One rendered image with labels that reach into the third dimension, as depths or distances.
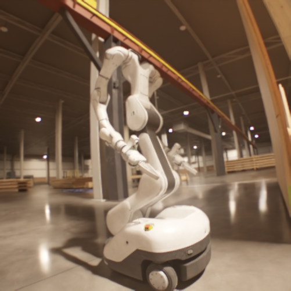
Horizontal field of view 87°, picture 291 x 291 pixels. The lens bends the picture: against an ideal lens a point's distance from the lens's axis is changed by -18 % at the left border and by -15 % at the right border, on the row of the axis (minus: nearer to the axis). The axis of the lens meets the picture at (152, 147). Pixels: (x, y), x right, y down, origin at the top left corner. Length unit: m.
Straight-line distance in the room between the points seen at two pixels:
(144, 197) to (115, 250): 0.35
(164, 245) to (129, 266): 0.26
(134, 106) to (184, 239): 0.81
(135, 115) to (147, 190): 0.46
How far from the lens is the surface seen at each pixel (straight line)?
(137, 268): 1.02
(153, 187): 1.01
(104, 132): 1.07
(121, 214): 1.20
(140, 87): 1.27
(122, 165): 5.15
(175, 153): 1.31
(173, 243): 0.90
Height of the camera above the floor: 0.60
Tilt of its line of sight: 9 degrees up
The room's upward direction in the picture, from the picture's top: 5 degrees counter-clockwise
